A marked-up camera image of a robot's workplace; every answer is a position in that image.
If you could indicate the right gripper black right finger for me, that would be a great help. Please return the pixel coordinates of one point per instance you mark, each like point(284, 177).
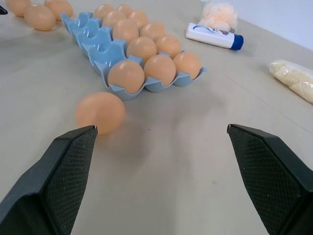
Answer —
point(274, 181)

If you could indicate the peach mesh bath sponge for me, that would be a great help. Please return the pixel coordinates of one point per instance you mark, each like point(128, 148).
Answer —
point(220, 13)

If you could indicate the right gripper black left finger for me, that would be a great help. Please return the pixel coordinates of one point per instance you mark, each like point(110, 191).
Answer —
point(44, 186)

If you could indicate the brown egg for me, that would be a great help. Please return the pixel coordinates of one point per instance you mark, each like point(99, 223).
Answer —
point(60, 8)
point(126, 76)
point(187, 64)
point(104, 11)
point(159, 68)
point(113, 18)
point(169, 46)
point(125, 8)
point(100, 112)
point(140, 17)
point(16, 7)
point(125, 30)
point(39, 17)
point(141, 49)
point(154, 30)

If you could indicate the clear bag of white pieces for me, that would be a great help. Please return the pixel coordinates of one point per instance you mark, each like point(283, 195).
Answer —
point(296, 78)

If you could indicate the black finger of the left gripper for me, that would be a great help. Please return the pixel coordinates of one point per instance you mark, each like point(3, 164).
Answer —
point(2, 10)

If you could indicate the white bottle with blue cap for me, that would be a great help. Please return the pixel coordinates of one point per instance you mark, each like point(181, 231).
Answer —
point(210, 35)

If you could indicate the blue plastic egg tray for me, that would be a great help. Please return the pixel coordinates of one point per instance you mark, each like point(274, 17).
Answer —
point(97, 46)

